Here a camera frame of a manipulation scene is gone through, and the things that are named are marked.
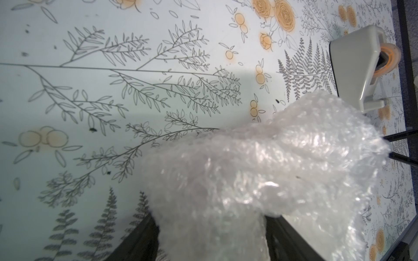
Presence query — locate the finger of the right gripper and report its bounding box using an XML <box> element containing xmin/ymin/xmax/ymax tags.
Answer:
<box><xmin>389</xmin><ymin>152</ymin><xmax>418</xmax><ymax>168</ymax></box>
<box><xmin>383</xmin><ymin>129</ymin><xmax>418</xmax><ymax>142</ymax></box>

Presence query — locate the clear bubble wrap sheet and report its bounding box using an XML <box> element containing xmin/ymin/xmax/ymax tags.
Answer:
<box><xmin>140</xmin><ymin>91</ymin><xmax>390</xmax><ymax>261</ymax></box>

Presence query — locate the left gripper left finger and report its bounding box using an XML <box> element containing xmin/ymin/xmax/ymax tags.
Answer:
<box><xmin>105</xmin><ymin>214</ymin><xmax>160</xmax><ymax>261</ymax></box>

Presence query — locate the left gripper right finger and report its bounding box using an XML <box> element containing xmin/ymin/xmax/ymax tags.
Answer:
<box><xmin>265</xmin><ymin>216</ymin><xmax>324</xmax><ymax>261</ymax></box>

